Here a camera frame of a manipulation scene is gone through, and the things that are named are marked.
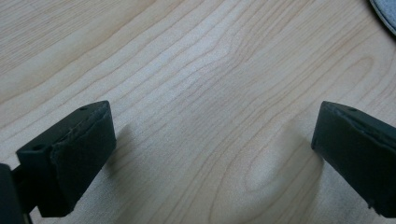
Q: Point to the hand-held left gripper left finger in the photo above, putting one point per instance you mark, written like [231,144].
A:
[71,161]

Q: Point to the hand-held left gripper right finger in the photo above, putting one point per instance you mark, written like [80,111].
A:
[358,155]

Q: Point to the grey round plate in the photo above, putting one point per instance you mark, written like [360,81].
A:
[386,12]

